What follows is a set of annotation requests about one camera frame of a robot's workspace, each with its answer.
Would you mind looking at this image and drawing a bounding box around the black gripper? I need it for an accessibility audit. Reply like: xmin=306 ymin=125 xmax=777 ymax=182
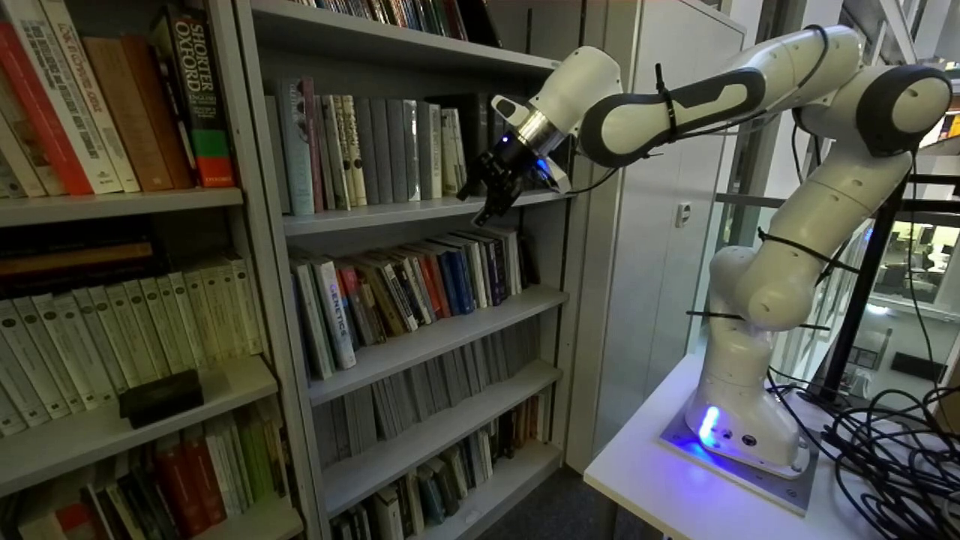
xmin=476 ymin=136 xmax=554 ymax=222

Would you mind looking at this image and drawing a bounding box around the brown book upper shelf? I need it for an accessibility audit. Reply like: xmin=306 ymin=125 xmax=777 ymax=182
xmin=85 ymin=37 xmax=192 ymax=192

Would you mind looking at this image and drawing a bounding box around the thin white book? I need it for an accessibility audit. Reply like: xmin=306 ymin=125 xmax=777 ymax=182
xmin=441 ymin=107 xmax=469 ymax=196

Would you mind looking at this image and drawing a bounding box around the red book upper shelf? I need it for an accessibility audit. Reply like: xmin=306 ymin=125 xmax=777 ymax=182
xmin=0 ymin=25 xmax=93 ymax=196

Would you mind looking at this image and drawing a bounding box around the black box on shelf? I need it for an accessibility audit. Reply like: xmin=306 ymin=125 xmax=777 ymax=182
xmin=121 ymin=370 xmax=203 ymax=427

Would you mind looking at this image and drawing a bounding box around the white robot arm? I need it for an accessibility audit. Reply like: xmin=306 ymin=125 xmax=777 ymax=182
xmin=476 ymin=25 xmax=952 ymax=477

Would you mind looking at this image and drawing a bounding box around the black cable bundle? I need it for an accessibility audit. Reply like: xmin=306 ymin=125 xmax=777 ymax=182
xmin=769 ymin=370 xmax=960 ymax=540

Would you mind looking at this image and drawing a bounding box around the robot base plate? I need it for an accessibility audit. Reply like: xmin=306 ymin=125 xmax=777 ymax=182
xmin=659 ymin=392 xmax=818 ymax=516

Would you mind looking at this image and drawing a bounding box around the white bookshelf unit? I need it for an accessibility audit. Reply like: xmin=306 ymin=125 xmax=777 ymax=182
xmin=0 ymin=0 xmax=566 ymax=540

